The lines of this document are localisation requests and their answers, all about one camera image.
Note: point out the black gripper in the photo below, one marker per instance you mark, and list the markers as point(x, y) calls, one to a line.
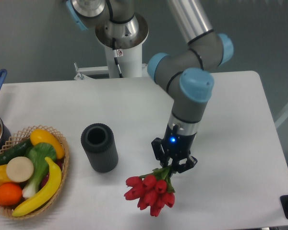
point(177, 147)

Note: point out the red tulip bouquet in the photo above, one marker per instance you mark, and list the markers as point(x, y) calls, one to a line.
point(153, 190)

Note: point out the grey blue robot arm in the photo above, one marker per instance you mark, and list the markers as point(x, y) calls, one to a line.
point(185, 78)

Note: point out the dark grey ribbed vase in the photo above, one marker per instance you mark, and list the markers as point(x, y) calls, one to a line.
point(99, 145)

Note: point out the yellow banana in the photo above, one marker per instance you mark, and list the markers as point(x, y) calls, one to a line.
point(45, 194)

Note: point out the green bok choy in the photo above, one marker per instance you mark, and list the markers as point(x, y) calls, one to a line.
point(37, 156)

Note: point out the beige round disc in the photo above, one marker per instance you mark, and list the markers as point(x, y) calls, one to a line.
point(19, 169)

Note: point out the green cucumber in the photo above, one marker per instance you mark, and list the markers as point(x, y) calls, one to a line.
point(17, 150)

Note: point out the orange fruit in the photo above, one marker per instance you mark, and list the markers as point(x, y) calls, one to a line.
point(10, 194)

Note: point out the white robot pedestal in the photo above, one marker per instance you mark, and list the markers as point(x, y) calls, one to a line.
point(123, 49)

